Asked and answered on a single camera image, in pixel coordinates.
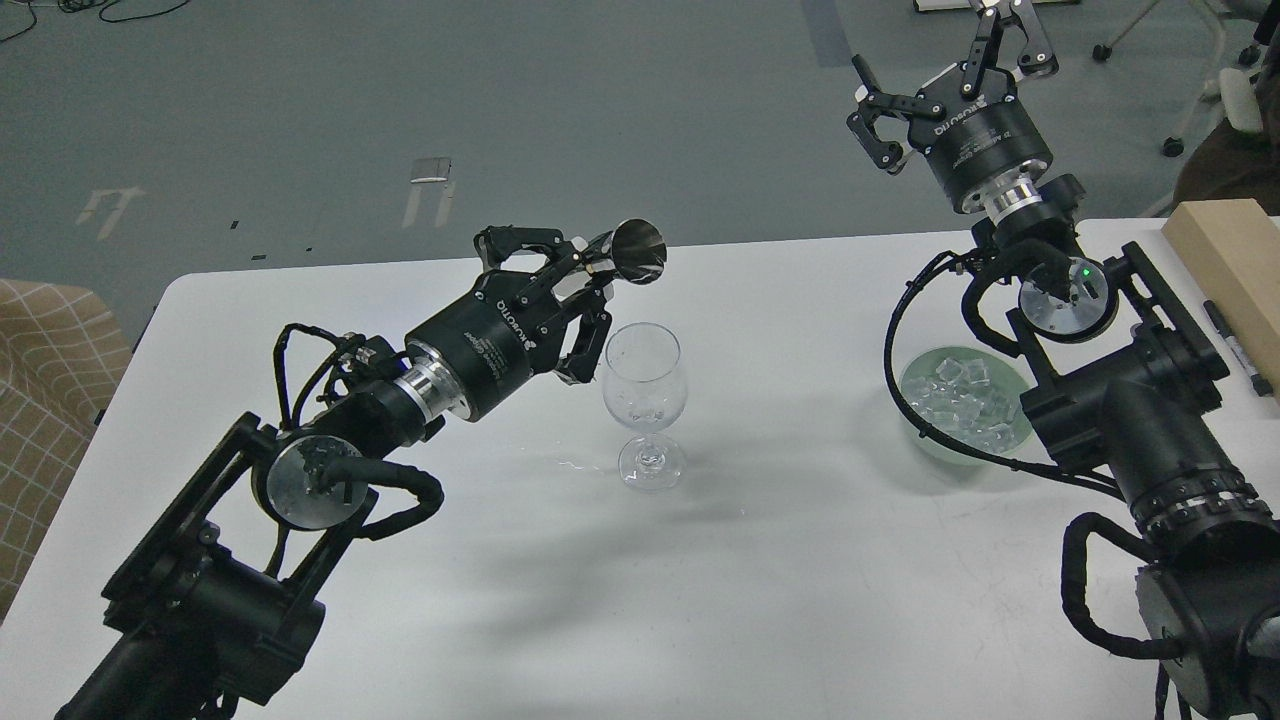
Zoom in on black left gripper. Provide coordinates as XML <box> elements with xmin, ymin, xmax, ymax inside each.
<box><xmin>404</xmin><ymin>225</ymin><xmax>612</xmax><ymax>421</ymax></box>

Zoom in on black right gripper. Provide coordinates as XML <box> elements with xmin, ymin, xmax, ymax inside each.
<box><xmin>847</xmin><ymin>0</ymin><xmax>1059</xmax><ymax>215</ymax></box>

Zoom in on steel double jigger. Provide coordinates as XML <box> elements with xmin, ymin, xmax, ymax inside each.
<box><xmin>580</xmin><ymin>218</ymin><xmax>668</xmax><ymax>284</ymax></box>

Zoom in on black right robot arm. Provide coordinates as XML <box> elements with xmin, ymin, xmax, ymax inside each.
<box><xmin>847</xmin><ymin>1</ymin><xmax>1279</xmax><ymax>719</ymax></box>

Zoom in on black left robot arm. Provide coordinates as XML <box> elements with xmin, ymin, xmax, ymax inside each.
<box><xmin>58</xmin><ymin>220</ymin><xmax>666</xmax><ymax>719</ymax></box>

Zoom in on clear wine glass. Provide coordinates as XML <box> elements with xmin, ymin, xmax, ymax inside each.
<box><xmin>602</xmin><ymin>322</ymin><xmax>689</xmax><ymax>493</ymax></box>

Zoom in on pile of clear ice cubes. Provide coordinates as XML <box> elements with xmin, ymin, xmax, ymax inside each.
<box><xmin>899</xmin><ymin>346</ymin><xmax>1030</xmax><ymax>456</ymax></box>

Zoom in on white office chair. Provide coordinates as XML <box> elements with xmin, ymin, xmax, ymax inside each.
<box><xmin>1092</xmin><ymin>0</ymin><xmax>1280</xmax><ymax>219</ymax></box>

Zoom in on green bowl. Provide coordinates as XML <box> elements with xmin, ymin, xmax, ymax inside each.
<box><xmin>899</xmin><ymin>346</ymin><xmax>1036</xmax><ymax>468</ymax></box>

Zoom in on light wooden block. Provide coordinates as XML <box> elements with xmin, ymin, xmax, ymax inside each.
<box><xmin>1162</xmin><ymin>199</ymin><xmax>1279</xmax><ymax>389</ymax></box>

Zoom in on black marker pen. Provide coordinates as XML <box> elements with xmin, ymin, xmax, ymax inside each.
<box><xmin>1202</xmin><ymin>300</ymin><xmax>1274</xmax><ymax>397</ymax></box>

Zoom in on tan checkered cushion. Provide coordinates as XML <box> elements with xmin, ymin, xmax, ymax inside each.
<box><xmin>1</xmin><ymin>279</ymin><xmax>132</xmax><ymax>615</ymax></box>

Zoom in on black cable on floor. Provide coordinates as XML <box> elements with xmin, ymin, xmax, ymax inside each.
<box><xmin>0</xmin><ymin>0</ymin><xmax>191</xmax><ymax>44</ymax></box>

